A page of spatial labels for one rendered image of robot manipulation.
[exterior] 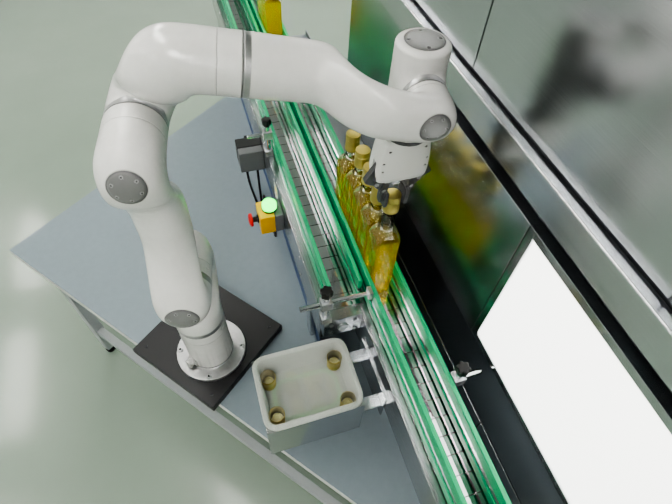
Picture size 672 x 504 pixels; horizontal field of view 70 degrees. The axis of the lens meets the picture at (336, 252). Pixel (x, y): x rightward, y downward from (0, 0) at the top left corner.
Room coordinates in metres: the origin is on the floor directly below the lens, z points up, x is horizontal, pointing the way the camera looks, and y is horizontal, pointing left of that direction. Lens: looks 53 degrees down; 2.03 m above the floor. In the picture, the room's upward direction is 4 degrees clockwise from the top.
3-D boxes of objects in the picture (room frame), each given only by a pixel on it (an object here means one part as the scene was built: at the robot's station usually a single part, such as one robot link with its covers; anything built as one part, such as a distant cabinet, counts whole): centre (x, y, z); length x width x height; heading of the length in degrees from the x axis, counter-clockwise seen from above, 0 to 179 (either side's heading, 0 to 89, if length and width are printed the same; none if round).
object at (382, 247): (0.67, -0.10, 1.16); 0.06 x 0.06 x 0.21; 21
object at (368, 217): (0.72, -0.08, 1.16); 0.06 x 0.06 x 0.21; 20
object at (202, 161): (1.15, 0.00, 0.73); 1.58 x 1.52 x 0.04; 60
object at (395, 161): (0.67, -0.10, 1.47); 0.10 x 0.07 x 0.11; 111
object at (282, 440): (0.43, 0.02, 0.92); 0.27 x 0.17 x 0.15; 111
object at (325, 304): (0.56, -0.01, 1.12); 0.17 x 0.03 x 0.12; 111
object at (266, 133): (1.10, 0.25, 1.11); 0.07 x 0.04 x 0.13; 111
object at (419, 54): (0.66, -0.10, 1.62); 0.09 x 0.08 x 0.13; 12
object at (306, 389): (0.42, 0.04, 0.97); 0.22 x 0.17 x 0.09; 111
